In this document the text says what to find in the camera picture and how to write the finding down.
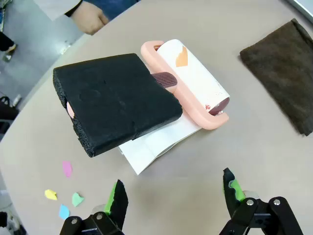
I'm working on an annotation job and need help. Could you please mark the yellow paper scrap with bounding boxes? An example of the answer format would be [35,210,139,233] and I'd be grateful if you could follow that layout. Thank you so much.
[44,189,58,201]

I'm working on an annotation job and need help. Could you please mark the person's blue trousers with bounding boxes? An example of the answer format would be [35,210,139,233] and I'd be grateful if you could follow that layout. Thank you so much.
[83,0,140,21]

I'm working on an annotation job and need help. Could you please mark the person's hand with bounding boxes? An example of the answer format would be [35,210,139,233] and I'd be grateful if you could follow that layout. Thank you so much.
[65,3,110,36]

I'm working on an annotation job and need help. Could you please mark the white sleeved forearm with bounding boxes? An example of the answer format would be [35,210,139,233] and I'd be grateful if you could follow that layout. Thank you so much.
[33,0,84,22]

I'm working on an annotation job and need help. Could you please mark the black shoe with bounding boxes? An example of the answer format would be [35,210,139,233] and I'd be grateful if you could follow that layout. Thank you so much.
[0,31,17,53]

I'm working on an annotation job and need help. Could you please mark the pink paper scrap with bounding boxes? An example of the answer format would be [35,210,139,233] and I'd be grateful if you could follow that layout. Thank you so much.
[62,161,73,178]

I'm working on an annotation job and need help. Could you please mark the dark brown cloth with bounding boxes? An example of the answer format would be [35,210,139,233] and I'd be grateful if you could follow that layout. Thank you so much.
[239,18,313,137]

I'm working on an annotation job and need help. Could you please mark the green paper scrap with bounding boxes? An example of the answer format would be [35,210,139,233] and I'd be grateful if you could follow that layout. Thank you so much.
[71,192,85,208]

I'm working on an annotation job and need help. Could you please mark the white paper sheet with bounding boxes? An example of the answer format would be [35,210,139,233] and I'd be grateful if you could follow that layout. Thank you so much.
[118,115,202,176]

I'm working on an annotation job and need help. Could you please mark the white tray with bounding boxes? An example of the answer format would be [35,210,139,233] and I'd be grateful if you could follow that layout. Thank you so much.
[286,0,313,20]

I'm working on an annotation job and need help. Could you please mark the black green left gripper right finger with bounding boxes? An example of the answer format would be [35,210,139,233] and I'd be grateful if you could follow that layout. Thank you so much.
[219,167,304,235]

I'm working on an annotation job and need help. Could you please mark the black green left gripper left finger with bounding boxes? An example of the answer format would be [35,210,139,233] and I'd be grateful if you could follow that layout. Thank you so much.
[59,179,129,235]

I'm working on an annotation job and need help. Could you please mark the blue paper scrap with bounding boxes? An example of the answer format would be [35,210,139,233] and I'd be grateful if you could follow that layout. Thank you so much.
[58,204,70,220]

